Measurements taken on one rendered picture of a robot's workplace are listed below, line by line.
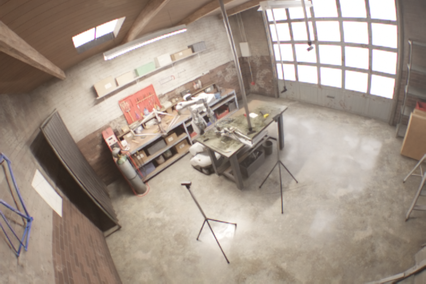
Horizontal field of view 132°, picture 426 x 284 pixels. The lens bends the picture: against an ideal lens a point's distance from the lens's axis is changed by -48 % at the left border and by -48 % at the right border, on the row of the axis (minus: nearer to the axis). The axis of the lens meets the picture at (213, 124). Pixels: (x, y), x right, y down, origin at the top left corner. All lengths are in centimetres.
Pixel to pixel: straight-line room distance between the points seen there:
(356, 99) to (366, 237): 318
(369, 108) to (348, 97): 59
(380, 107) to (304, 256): 361
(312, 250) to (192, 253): 159
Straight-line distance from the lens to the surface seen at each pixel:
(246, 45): 565
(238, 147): 254
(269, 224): 274
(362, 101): 487
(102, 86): 382
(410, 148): 410
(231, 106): 476
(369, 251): 281
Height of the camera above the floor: 244
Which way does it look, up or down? 29 degrees down
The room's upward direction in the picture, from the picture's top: 17 degrees counter-clockwise
